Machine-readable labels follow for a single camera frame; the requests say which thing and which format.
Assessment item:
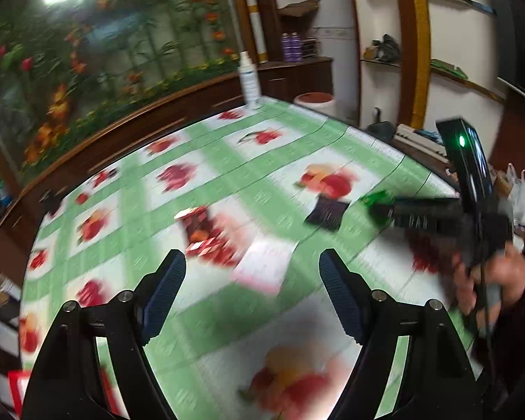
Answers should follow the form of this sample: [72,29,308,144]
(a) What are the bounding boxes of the green candy wrapper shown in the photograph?
[359,190,394,226]

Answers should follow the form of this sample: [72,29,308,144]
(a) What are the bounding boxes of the small black snack packet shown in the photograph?
[305,194,349,231]

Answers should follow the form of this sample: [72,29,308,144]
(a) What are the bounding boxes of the dark red chocolate packet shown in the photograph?
[174,206,241,268]

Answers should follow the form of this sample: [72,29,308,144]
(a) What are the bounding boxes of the pink white snack packet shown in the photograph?
[230,234,298,296]

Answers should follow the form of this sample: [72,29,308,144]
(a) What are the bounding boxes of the person right hand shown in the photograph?
[451,242,525,336]

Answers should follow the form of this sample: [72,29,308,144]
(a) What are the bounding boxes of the white plastic bag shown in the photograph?
[504,163,525,228]

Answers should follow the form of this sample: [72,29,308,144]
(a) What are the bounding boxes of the red gift box tray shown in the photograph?
[7,366,123,418]

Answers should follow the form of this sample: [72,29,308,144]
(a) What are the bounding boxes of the small black box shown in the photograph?
[40,190,64,217]

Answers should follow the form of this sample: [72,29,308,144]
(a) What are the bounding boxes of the white bucket red lid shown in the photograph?
[294,92,337,118]

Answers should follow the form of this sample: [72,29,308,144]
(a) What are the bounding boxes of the green fruit pattern tablecloth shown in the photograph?
[20,99,454,419]

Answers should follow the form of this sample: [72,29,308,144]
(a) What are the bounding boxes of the purple bottles on shelf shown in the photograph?
[281,32,302,63]

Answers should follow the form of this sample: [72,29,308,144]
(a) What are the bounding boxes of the white spray bottle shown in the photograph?
[239,51,261,110]

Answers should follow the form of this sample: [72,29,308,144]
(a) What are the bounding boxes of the flower mural glass panel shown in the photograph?
[0,0,242,184]

